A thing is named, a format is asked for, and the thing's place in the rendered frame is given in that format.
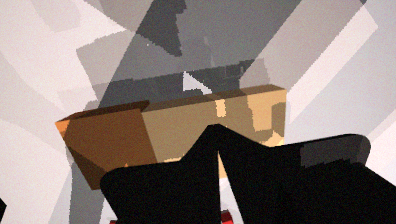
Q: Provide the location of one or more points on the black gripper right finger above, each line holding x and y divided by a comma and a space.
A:
254, 169

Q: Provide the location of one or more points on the brown block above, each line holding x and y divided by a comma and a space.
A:
107, 138

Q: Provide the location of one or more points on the small red block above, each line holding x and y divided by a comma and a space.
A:
226, 218

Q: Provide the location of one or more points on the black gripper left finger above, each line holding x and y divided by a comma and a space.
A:
192, 180

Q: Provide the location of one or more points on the tan square block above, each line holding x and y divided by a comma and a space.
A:
256, 112

